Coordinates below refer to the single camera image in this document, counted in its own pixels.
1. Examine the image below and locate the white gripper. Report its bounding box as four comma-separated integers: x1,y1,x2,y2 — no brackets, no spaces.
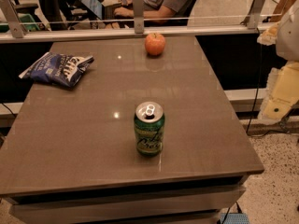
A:
257,6,299,121

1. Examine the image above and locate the green soda can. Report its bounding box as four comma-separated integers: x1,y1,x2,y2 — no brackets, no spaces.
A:
134,102,165,156

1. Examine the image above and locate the red apple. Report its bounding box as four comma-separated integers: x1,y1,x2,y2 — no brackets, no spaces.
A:
145,33,165,56

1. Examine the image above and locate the seated person grey shirt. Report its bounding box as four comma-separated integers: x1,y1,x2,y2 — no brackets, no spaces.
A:
113,0,200,26

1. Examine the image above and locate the table drawer front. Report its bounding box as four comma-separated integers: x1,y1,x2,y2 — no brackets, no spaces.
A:
9,185,245,224

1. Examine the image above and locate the blue floor mat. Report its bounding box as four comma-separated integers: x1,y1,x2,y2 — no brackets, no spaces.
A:
221,213,250,224

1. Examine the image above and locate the open laptop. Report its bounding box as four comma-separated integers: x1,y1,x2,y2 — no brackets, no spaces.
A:
79,0,121,21

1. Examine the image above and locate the blue chip bag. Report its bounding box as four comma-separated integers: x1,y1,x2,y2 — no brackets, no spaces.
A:
19,52,94,88

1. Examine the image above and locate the green bin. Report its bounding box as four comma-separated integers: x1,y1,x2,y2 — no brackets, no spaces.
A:
0,14,40,33

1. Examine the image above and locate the black hanging cable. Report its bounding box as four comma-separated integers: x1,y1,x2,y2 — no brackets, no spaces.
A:
245,28,283,138

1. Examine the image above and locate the right metal railing bracket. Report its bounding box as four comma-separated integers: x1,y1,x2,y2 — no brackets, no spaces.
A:
242,0,265,29

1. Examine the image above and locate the metal railing bracket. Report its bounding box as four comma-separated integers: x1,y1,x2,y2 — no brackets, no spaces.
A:
242,0,265,29
0,0,26,38
133,0,144,34

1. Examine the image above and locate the middle metal railing bracket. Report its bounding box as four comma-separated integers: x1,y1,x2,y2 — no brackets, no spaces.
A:
133,0,144,34

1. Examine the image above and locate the left metal railing bracket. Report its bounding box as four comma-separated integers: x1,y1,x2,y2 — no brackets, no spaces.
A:
0,0,26,38

